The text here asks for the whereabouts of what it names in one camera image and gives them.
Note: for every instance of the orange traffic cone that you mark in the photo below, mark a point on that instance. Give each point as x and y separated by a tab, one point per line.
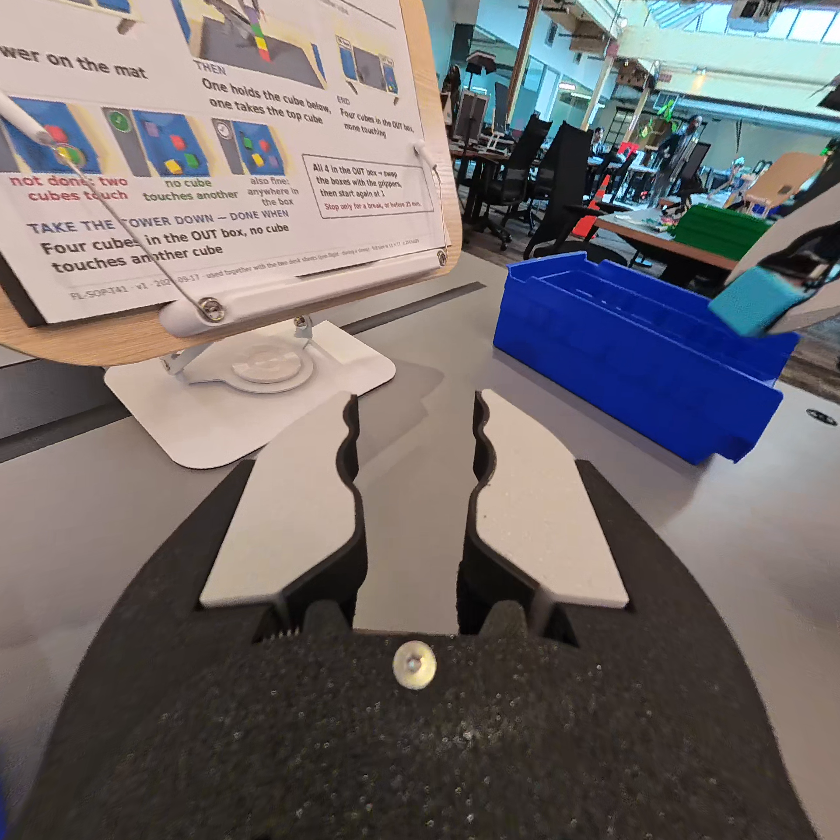
594	210

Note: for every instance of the blue plastic bin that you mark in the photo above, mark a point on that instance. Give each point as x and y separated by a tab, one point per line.
623	354

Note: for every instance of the ceiling projector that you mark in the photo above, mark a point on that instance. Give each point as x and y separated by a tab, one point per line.
754	10

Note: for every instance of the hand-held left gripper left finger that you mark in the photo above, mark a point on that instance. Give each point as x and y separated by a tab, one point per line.
282	512

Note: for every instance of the cyan cube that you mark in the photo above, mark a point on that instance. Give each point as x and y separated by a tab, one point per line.
754	302

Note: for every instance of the stack of green bins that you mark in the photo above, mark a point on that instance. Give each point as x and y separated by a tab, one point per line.
715	229

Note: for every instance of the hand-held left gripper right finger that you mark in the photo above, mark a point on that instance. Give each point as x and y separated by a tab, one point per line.
544	512

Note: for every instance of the black office chair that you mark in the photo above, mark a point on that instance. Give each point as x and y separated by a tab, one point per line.
512	170
558	177

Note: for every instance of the wooden table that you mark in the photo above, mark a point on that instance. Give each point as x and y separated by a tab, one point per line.
656	239

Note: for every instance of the grey desk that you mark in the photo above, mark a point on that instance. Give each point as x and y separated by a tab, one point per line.
722	525

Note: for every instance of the wooden board stand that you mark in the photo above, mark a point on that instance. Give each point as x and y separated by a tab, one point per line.
781	184

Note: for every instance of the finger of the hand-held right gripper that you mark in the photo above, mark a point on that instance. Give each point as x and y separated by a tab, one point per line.
823	308
787	233

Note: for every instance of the printed instruction sheet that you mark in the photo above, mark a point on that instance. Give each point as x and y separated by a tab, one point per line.
229	164

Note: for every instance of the small black desk sticker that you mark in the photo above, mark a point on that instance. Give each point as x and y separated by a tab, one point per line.
820	417

